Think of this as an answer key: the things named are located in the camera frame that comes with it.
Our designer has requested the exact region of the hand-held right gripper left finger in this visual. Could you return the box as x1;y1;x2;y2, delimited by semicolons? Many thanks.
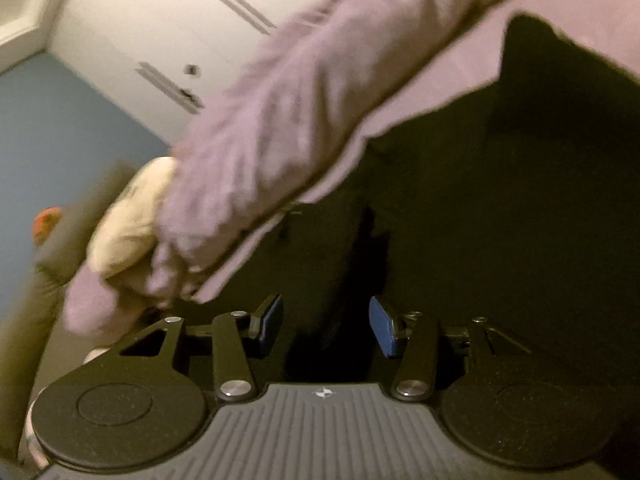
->
118;294;285;404

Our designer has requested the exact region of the orange small object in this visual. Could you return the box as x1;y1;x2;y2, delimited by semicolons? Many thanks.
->
32;206;64;247

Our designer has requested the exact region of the cream plush pillow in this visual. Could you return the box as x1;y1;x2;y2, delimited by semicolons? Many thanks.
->
87;156;182;307

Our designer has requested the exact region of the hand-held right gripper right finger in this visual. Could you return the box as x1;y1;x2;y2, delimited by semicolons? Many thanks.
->
369;296;534;404

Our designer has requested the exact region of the olive upholstered headboard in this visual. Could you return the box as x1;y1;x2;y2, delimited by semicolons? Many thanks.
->
0;160;147;463

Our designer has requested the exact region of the black garment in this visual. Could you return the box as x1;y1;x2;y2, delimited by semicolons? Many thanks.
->
199;12;640;387

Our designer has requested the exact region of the purple bed sheet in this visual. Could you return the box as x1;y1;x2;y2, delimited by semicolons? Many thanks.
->
194;0;640;306

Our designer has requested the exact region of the white wardrobe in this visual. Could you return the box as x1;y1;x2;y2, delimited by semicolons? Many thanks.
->
49;0;396;152

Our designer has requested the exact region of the purple duvet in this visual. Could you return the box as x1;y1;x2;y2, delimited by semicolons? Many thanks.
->
65;0;591;337

